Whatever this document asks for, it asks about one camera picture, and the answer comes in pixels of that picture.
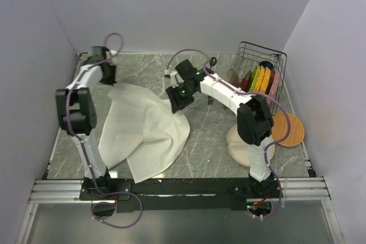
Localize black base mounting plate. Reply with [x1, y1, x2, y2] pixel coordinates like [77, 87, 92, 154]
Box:
[79, 178, 281, 213]

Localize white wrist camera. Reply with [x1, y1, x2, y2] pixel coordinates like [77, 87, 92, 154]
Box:
[108, 49, 118, 63]
[164, 69, 183, 87]

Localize brown round plate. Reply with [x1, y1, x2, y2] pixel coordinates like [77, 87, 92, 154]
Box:
[226, 68, 240, 87]

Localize orange woven round placemat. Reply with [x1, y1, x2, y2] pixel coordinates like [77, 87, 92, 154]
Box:
[272, 112, 305, 147]

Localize beige round plate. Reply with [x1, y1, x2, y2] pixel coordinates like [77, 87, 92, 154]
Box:
[226, 124, 274, 167]

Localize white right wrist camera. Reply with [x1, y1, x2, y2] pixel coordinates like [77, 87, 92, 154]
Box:
[164, 69, 183, 87]

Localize black fork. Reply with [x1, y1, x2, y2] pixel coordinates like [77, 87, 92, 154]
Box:
[208, 96, 213, 105]

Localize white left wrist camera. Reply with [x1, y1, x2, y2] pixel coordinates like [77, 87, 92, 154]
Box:
[108, 49, 118, 63]

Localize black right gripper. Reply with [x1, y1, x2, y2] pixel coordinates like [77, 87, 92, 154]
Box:
[166, 82, 197, 114]

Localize dark blue bowl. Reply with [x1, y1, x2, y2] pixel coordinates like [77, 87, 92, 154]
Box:
[259, 61, 274, 70]

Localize red plate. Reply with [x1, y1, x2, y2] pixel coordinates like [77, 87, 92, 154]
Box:
[240, 70, 252, 91]

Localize black wire dish rack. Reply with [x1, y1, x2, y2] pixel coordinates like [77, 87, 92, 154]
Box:
[225, 41, 287, 101]

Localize aluminium frame rail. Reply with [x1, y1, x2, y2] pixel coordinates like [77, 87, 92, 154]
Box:
[28, 178, 331, 203]

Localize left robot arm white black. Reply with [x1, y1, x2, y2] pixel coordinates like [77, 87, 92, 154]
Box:
[55, 46, 117, 180]

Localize green plate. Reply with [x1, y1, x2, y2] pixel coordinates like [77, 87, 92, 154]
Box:
[248, 65, 261, 91]

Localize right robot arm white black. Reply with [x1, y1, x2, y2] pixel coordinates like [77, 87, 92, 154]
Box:
[164, 59, 274, 198]

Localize pink plate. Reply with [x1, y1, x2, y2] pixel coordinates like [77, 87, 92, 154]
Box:
[268, 69, 280, 98]

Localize black spoon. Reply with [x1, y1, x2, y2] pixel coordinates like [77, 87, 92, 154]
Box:
[209, 57, 217, 74]

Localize white cloth napkin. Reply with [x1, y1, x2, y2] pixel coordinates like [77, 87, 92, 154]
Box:
[98, 84, 190, 183]

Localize yellow plate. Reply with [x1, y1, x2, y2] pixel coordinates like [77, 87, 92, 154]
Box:
[254, 66, 265, 92]

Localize orange plate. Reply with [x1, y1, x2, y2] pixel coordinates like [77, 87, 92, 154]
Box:
[260, 67, 272, 93]

